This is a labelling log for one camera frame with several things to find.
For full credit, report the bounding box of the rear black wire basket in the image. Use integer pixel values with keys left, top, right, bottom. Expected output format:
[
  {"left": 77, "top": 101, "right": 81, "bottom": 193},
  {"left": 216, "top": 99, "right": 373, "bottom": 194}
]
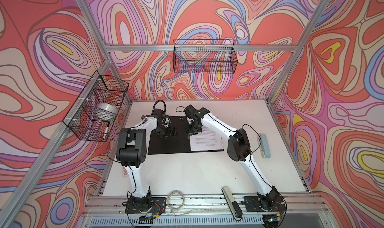
[{"left": 173, "top": 38, "right": 238, "bottom": 74}]

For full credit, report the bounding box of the white and black file folder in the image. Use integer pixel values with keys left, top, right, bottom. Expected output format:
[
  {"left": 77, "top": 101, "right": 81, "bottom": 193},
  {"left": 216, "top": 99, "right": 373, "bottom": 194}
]
[{"left": 148, "top": 116, "right": 223, "bottom": 155}]

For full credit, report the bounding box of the black wire basket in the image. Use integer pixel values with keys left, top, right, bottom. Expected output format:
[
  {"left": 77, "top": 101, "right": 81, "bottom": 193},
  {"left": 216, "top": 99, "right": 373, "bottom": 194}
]
[
  {"left": 63, "top": 72, "right": 129, "bottom": 142},
  {"left": 173, "top": 38, "right": 238, "bottom": 74}
]

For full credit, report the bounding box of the pink white calculator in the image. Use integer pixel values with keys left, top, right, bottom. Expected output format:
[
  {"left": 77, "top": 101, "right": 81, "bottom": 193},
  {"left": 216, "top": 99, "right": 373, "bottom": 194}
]
[{"left": 122, "top": 167, "right": 130, "bottom": 177}]

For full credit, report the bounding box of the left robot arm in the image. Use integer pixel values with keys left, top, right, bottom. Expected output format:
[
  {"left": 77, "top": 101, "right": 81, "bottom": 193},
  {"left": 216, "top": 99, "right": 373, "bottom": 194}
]
[{"left": 116, "top": 100, "right": 176, "bottom": 213}]

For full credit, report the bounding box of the silver tape roll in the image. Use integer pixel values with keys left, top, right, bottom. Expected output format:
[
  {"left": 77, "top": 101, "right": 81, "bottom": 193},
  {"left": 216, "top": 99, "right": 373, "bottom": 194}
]
[{"left": 95, "top": 103, "right": 118, "bottom": 118}]

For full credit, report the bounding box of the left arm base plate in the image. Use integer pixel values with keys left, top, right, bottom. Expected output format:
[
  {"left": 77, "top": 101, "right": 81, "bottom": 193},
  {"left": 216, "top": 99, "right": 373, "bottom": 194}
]
[{"left": 122, "top": 196, "right": 167, "bottom": 215}]

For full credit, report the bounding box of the marker pen in basket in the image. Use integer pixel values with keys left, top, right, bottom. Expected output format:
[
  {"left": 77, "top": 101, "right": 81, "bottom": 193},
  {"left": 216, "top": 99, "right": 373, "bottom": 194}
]
[{"left": 103, "top": 122, "right": 110, "bottom": 140}]

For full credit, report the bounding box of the white coiled cable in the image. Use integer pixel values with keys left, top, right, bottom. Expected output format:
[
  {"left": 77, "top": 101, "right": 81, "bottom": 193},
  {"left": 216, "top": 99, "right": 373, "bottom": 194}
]
[{"left": 166, "top": 190, "right": 186, "bottom": 211}]

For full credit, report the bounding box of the white and black stapler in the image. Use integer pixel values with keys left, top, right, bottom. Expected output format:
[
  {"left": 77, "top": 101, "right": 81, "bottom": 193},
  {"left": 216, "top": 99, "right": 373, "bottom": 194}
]
[{"left": 222, "top": 186, "right": 243, "bottom": 221}]

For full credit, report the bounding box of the aluminium frame rail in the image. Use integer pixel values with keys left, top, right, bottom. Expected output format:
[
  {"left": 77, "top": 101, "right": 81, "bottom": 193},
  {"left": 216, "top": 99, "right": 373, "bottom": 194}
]
[{"left": 79, "top": 193, "right": 337, "bottom": 228}]

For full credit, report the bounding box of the grey blue hole punch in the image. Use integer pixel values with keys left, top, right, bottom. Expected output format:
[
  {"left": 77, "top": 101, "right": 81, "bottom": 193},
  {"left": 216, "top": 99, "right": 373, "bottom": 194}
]
[{"left": 260, "top": 134, "right": 271, "bottom": 159}]

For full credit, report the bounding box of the left black wire basket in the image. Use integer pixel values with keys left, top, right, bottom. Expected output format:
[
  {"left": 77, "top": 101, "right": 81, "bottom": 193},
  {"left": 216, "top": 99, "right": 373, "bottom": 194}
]
[{"left": 63, "top": 72, "right": 129, "bottom": 142}]

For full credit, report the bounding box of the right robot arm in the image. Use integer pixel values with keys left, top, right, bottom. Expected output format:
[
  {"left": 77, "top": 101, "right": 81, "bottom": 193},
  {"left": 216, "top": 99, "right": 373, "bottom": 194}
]
[{"left": 183, "top": 105, "right": 287, "bottom": 212}]

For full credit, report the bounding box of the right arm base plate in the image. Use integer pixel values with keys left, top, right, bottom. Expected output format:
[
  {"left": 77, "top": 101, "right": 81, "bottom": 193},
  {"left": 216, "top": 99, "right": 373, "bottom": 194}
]
[{"left": 241, "top": 196, "right": 287, "bottom": 214}]

